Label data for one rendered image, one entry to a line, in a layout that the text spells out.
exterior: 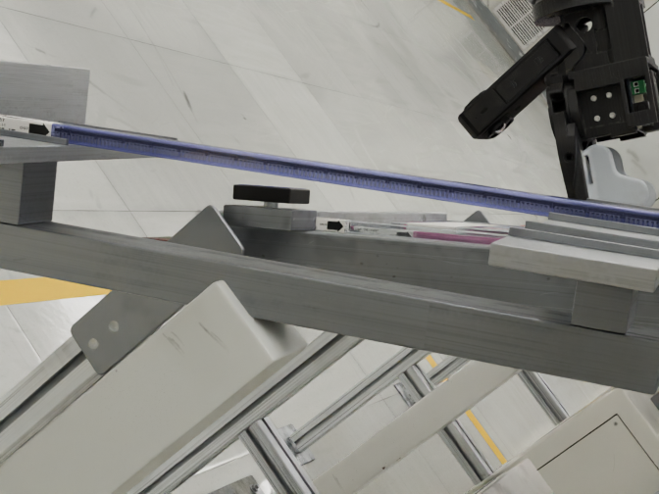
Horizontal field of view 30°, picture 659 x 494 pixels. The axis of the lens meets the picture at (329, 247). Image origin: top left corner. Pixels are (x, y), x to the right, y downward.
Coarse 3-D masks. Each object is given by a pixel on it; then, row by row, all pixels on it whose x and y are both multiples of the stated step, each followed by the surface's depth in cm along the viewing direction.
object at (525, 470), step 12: (516, 468) 156; (528, 468) 159; (492, 480) 158; (504, 480) 150; (516, 480) 153; (528, 480) 156; (540, 480) 160; (480, 492) 150; (492, 492) 144; (504, 492) 147; (516, 492) 150; (528, 492) 153; (540, 492) 157; (552, 492) 161
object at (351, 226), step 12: (348, 228) 106; (360, 228) 106; (372, 228) 106; (384, 228) 105; (396, 228) 105; (408, 228) 104; (420, 228) 104; (432, 228) 103; (444, 228) 104; (444, 240) 103; (456, 240) 103; (468, 240) 102; (480, 240) 102; (492, 240) 102
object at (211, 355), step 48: (192, 336) 73; (240, 336) 72; (288, 336) 75; (96, 384) 76; (144, 384) 75; (192, 384) 74; (240, 384) 73; (48, 432) 77; (96, 432) 76; (144, 432) 75; (192, 432) 76; (0, 480) 79; (48, 480) 78; (96, 480) 76
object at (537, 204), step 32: (64, 128) 77; (96, 128) 78; (192, 160) 75; (224, 160) 74; (256, 160) 73; (288, 160) 73; (416, 192) 70; (448, 192) 70; (480, 192) 69; (512, 192) 68; (640, 224) 66
